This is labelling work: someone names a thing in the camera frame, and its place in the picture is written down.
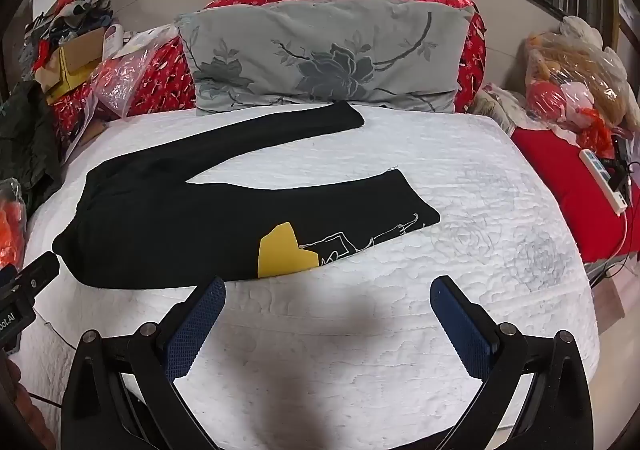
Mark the clear plastic bag with red print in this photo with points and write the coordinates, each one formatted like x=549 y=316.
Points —
x=120 y=74

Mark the grey floral pillow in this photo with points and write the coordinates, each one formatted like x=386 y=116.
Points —
x=300 y=44

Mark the black pants with yellow patch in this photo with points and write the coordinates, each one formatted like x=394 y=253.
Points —
x=150 y=220

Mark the cardboard box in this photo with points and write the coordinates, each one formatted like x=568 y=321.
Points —
x=75 y=54

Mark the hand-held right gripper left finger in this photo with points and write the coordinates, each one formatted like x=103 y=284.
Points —
x=195 y=325

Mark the plastic bag of stuffed toys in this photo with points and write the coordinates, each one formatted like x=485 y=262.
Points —
x=575 y=69

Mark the dark green jacket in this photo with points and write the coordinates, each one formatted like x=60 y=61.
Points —
x=25 y=144

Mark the white plastic bag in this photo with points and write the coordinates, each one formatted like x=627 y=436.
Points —
x=85 y=124

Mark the beige floral cloth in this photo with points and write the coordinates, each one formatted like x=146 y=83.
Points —
x=500 y=104

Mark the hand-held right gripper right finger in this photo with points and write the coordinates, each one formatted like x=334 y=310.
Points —
x=462 y=330

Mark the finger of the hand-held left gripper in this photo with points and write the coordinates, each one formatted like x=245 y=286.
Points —
x=40 y=272

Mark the pile of mixed clothes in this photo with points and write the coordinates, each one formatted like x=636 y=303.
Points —
x=80 y=9

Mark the red floral quilt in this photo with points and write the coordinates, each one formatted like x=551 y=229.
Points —
x=165 y=74

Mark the orange plastic bag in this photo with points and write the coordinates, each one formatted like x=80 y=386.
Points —
x=10 y=230

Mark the white power strip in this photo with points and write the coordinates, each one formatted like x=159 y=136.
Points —
x=600 y=174

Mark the red bed sheet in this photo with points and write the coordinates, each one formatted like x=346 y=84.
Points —
x=560 y=180

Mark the white quilted bed cover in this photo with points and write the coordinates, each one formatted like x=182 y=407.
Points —
x=350 y=355

